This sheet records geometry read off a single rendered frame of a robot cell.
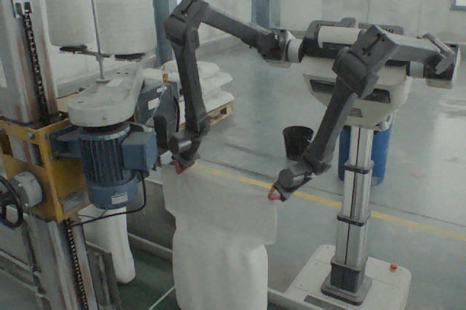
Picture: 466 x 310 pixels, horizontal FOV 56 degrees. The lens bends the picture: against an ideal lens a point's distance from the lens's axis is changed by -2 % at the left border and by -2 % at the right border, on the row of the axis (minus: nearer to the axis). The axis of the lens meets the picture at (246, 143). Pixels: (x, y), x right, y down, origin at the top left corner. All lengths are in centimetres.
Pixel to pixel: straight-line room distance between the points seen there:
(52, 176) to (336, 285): 143
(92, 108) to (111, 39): 21
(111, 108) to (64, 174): 32
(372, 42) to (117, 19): 69
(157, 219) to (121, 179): 106
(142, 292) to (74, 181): 83
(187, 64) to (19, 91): 48
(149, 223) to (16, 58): 135
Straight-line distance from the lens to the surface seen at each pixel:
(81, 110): 126
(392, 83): 157
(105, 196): 137
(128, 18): 131
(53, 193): 146
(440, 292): 287
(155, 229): 246
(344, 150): 374
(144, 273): 227
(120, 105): 127
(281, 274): 281
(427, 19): 933
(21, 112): 142
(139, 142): 129
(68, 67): 654
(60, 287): 173
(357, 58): 108
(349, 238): 211
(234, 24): 146
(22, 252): 245
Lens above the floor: 179
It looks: 23 degrees down
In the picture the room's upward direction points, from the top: 1 degrees counter-clockwise
